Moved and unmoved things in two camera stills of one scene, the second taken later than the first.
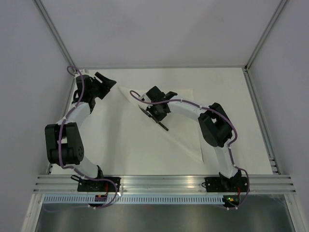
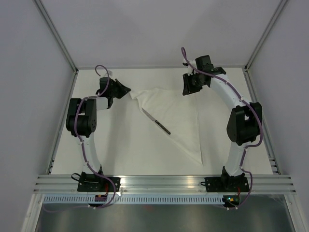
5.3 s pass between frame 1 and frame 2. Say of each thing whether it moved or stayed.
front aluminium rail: stayed
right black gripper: moved
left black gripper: moved
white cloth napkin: stayed
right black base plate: stayed
